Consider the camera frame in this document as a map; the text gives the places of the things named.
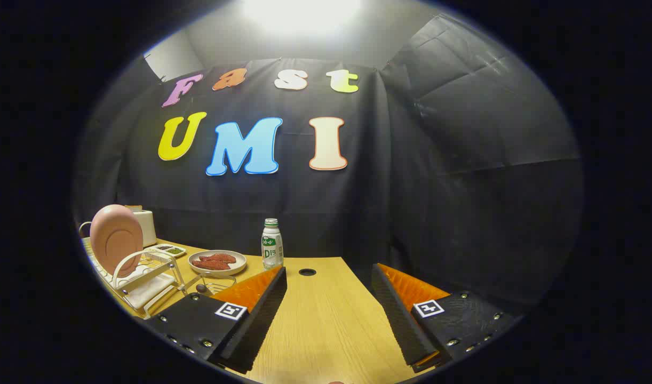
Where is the white toaster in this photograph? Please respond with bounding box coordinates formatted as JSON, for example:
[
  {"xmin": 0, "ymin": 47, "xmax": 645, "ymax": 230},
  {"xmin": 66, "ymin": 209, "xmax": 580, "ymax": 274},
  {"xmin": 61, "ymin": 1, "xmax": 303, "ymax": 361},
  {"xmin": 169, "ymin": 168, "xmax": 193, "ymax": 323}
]
[{"xmin": 124, "ymin": 206, "xmax": 157, "ymax": 247}]

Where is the metal wire basket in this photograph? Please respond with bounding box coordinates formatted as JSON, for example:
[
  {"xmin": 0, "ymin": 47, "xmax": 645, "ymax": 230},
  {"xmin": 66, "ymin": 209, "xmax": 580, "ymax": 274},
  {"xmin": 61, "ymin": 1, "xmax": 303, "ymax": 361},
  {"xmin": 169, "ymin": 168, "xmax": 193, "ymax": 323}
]
[{"xmin": 185, "ymin": 271, "xmax": 237, "ymax": 295}]

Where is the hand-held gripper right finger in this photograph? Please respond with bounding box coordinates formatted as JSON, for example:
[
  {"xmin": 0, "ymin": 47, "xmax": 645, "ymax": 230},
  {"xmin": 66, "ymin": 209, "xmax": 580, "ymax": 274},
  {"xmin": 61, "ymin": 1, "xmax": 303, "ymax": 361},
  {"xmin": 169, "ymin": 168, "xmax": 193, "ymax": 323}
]
[{"xmin": 371, "ymin": 262, "xmax": 518, "ymax": 373}]

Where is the white green-label drink bottle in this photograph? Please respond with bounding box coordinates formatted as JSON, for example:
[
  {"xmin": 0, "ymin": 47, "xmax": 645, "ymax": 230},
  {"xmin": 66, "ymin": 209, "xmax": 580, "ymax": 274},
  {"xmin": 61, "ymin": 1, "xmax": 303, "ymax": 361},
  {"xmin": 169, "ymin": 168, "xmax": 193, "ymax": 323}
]
[{"xmin": 261, "ymin": 218, "xmax": 284, "ymax": 270}]

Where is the beige plate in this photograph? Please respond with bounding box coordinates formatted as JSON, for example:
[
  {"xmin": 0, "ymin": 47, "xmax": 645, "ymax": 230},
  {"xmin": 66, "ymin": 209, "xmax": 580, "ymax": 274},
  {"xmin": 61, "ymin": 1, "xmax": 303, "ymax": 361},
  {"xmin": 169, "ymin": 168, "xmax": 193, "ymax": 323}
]
[{"xmin": 188, "ymin": 250, "xmax": 247, "ymax": 276}]

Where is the white divided condiment dish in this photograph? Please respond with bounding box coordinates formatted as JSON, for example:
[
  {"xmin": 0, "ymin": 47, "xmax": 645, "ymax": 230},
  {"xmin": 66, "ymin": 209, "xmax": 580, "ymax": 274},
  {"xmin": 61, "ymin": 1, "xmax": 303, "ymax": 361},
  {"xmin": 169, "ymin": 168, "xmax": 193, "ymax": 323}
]
[{"xmin": 145, "ymin": 244, "xmax": 187, "ymax": 258}]

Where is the white wire dish rack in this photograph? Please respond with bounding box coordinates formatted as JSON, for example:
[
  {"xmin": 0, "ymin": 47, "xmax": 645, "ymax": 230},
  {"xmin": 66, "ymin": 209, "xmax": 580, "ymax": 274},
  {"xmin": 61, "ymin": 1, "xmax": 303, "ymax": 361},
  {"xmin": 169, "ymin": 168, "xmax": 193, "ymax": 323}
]
[{"xmin": 79, "ymin": 221, "xmax": 188, "ymax": 316}]

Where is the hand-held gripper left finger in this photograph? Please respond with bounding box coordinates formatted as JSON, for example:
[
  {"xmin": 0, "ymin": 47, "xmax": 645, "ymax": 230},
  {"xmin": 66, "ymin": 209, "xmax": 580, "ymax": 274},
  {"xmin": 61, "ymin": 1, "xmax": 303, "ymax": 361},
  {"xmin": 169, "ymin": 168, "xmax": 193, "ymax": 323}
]
[{"xmin": 144, "ymin": 266, "xmax": 288, "ymax": 374}]

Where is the pink plate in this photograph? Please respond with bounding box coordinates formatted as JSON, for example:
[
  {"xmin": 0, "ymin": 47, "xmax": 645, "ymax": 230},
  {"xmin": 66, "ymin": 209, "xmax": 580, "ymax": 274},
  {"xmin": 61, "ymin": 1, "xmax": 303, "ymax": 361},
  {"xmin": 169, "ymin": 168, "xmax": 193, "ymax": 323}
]
[{"xmin": 90, "ymin": 204, "xmax": 144, "ymax": 278}]

